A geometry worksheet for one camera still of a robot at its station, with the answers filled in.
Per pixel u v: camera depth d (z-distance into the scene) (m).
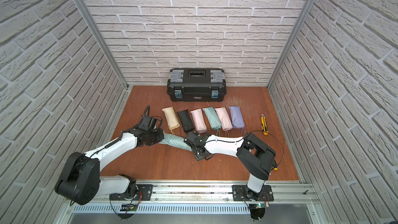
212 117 0.97
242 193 0.74
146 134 0.68
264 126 0.97
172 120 0.97
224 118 0.97
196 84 0.98
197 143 0.68
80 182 0.42
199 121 0.95
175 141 0.86
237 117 0.98
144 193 0.74
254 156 0.45
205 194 0.75
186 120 0.98
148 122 0.70
